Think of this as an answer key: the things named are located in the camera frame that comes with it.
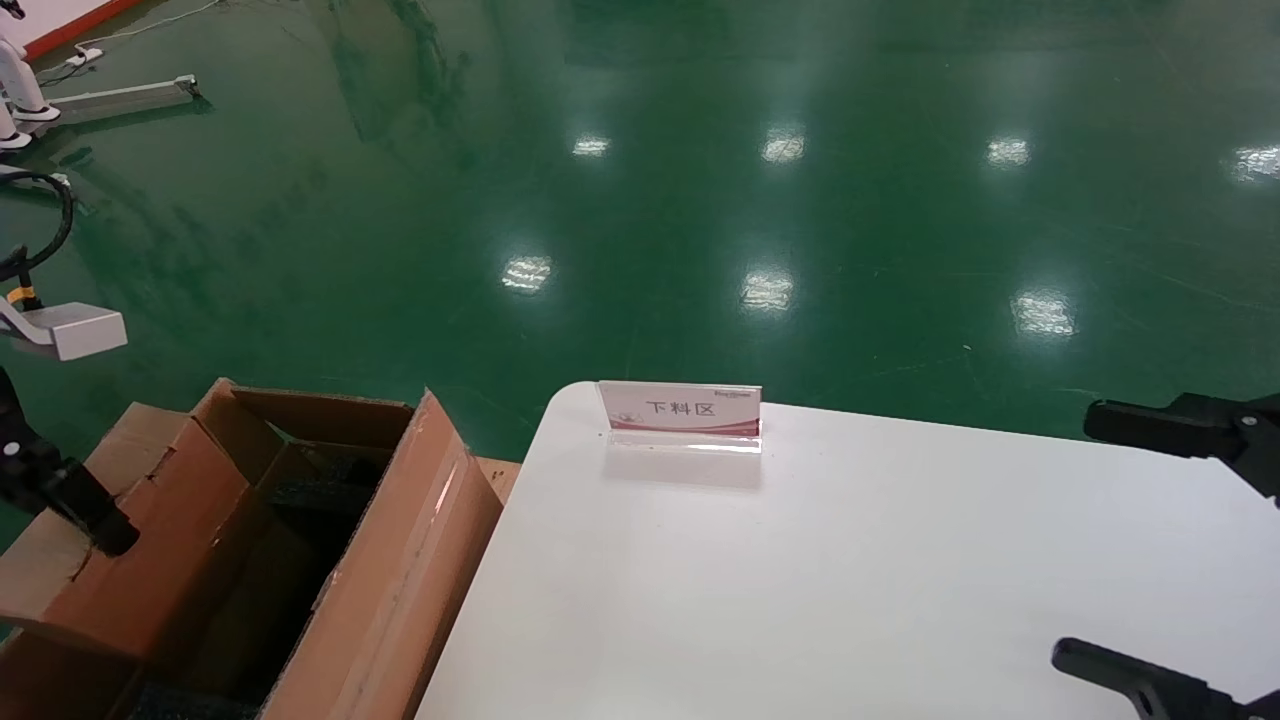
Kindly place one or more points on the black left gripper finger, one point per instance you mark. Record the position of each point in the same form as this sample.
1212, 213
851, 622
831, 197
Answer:
95, 510

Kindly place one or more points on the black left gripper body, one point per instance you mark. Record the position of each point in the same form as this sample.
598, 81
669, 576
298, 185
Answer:
20, 460

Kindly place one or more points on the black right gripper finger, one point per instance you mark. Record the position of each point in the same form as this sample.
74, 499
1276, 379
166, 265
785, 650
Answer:
1170, 428
1140, 680

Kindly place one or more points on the large cardboard box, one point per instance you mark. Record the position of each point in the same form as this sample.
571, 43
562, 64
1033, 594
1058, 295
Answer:
400, 580

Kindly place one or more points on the short white stand bar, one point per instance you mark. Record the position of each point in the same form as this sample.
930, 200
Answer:
25, 172

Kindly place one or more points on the white power strip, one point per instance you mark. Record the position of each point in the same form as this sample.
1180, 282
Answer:
86, 57

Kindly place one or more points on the white mat with red edge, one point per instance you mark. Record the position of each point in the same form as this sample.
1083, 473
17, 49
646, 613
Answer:
65, 22

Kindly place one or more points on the acrylic sign with Chinese text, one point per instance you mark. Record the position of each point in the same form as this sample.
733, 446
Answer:
690, 410

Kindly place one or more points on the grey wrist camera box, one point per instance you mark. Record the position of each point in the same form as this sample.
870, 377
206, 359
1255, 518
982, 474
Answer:
75, 328

